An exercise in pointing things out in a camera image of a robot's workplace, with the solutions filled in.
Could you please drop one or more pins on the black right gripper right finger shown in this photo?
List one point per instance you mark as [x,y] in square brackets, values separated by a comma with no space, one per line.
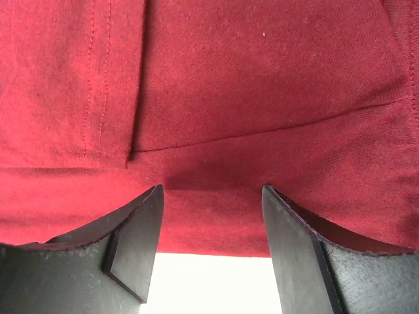
[321,267]

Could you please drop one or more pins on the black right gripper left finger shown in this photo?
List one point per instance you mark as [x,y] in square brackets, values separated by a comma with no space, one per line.
[104,266]

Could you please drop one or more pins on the dark red t shirt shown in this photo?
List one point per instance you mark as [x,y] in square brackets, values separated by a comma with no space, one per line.
[101,100]

